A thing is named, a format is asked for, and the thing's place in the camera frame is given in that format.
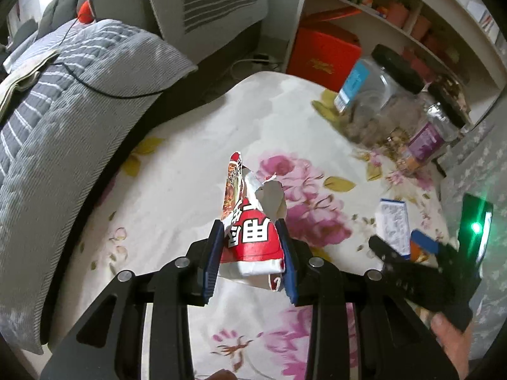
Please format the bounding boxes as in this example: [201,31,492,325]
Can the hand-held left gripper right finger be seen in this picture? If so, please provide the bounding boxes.
[275,219,460,380]

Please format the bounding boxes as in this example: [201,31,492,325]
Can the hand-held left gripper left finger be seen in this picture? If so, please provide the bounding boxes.
[40,219,225,380]

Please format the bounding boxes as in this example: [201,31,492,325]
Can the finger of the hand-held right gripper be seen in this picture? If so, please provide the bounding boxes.
[410,229,440,254]
[368,235,413,274]

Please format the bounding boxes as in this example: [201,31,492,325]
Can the torn red noodle cup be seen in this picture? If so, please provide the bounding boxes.
[219,151,288,292]

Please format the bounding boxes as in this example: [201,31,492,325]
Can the person's right hand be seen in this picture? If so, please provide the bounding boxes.
[430,311,474,380]

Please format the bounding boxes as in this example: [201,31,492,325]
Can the small white printed packet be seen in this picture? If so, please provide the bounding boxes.
[378,199,411,257]

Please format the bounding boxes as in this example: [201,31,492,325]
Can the floral tablecloth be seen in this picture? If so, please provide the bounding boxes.
[40,70,461,380]

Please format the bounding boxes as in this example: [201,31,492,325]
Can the clear jar purple label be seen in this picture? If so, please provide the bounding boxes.
[390,82,471,175]

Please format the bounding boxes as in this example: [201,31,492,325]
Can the clear jar blue label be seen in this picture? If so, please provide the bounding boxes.
[334,44,425,145]

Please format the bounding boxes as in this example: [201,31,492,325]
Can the striped grey sofa cover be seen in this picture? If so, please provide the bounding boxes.
[0,18,199,356]

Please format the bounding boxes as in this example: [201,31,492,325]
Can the red gift box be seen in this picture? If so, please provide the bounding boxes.
[286,25,362,94]

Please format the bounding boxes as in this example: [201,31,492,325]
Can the pink pot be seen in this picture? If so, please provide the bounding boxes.
[386,2,410,29]
[411,15,432,41]

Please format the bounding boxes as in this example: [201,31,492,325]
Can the white bookshelf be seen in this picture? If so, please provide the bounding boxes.
[283,0,507,128]

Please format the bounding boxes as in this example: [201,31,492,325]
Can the white upright books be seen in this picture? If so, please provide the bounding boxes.
[466,0,501,43]

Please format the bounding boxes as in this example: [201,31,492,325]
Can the long red box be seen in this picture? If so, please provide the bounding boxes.
[303,5,363,23]

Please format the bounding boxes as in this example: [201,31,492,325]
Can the striped grey armrest cover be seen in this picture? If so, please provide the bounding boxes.
[119,0,278,54]

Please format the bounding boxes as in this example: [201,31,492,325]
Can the beige folded cloth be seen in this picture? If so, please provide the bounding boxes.
[0,49,61,122]

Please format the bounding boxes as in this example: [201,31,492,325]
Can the grey sofa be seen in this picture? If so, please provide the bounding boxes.
[8,0,313,78]

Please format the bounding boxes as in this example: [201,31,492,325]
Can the black cable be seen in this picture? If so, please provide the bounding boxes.
[62,15,164,99]

